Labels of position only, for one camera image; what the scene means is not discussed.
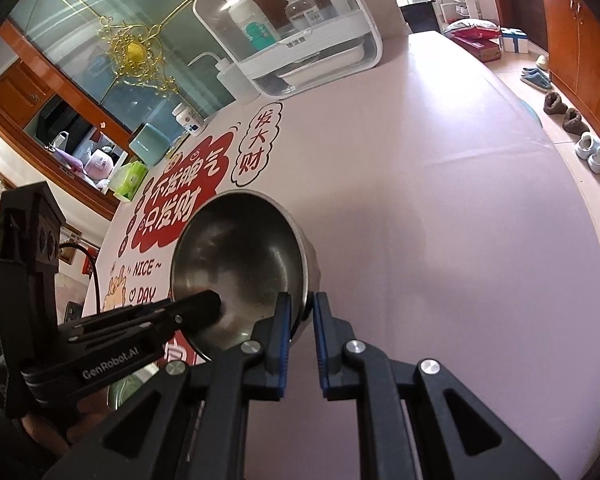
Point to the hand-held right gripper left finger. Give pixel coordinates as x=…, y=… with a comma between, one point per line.
x=282, y=345

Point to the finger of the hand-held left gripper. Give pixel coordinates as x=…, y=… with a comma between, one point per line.
x=200, y=310

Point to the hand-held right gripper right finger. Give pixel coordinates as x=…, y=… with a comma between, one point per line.
x=320, y=345

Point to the small steel bowl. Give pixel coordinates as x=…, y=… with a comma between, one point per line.
x=240, y=250

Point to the person's left hand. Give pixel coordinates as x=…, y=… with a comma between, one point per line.
x=80, y=415

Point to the large steel bowl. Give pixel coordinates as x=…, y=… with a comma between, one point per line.
x=127, y=385

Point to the green tissue box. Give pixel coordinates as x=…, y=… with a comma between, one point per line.
x=130, y=180

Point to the pink printed tablecloth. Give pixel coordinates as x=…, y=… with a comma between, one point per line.
x=430, y=235

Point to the mint green container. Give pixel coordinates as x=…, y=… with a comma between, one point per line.
x=150, y=145

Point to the white jar blue label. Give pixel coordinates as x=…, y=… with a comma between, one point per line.
x=190, y=120

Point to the white pitcher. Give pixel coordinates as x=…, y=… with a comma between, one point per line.
x=61, y=142

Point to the white squeeze bottle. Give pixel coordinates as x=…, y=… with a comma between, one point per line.
x=235, y=82

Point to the gold ornament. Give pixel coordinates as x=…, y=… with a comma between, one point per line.
x=132, y=52

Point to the wooden glass partition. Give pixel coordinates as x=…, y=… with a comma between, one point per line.
x=65, y=80

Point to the clear plastic storage box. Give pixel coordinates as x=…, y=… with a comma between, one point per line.
x=320, y=60

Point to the white bottle teal label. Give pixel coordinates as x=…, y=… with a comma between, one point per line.
x=252, y=25

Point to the clear plastic bottle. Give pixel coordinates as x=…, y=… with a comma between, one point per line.
x=300, y=10

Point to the brown boot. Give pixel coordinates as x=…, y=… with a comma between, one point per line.
x=573, y=121
x=555, y=104

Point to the red box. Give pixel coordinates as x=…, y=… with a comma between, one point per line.
x=480, y=47

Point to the blue slipper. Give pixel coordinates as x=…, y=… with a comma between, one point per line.
x=530, y=75
x=540, y=83

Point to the black low table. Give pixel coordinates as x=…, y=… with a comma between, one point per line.
x=417, y=12

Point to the blue white gift box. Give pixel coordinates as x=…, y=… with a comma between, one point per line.
x=514, y=40

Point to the wooden wardrobe cabinet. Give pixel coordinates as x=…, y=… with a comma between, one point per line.
x=580, y=35

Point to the dark wall outlet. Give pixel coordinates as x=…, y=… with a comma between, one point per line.
x=72, y=311

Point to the red wall item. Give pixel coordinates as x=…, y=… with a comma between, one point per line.
x=87, y=265

